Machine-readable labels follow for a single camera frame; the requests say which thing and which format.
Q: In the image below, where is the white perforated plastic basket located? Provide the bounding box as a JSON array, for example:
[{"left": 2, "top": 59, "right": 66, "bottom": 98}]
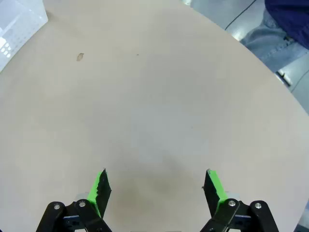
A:
[{"left": 0, "top": 0, "right": 49, "bottom": 73}]

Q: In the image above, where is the black floor cable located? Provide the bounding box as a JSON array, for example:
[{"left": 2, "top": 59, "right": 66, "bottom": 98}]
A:
[{"left": 224, "top": 0, "right": 257, "bottom": 31}]

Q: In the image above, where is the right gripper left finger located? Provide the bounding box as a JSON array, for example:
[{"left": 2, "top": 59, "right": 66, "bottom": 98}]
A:
[{"left": 36, "top": 168, "right": 113, "bottom": 232}]

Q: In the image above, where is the person in navy hoodie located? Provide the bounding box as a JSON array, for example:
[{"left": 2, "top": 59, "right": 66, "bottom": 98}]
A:
[{"left": 240, "top": 0, "right": 309, "bottom": 73}]

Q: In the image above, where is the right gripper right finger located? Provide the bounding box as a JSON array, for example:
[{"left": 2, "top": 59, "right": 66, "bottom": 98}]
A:
[{"left": 200, "top": 168, "right": 280, "bottom": 232}]

